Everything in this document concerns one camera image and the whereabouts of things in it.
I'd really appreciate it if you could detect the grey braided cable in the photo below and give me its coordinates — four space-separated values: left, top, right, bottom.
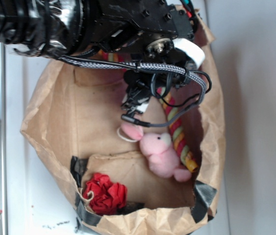
56 54 213 128

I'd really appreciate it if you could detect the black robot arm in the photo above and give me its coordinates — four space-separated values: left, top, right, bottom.
0 0 211 127

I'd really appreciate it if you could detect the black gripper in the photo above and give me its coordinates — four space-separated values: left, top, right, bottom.
120 36 206 123

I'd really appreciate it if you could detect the multicolored twisted rope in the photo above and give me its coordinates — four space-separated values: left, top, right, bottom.
98 50 199 173

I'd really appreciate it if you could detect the red crumpled paper flower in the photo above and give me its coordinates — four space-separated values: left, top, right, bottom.
82 173 127 215

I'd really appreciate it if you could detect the brown paper bag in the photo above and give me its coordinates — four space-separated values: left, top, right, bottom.
21 22 226 235

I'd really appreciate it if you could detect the pink plush bunny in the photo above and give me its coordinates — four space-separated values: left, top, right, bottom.
117 122 192 182

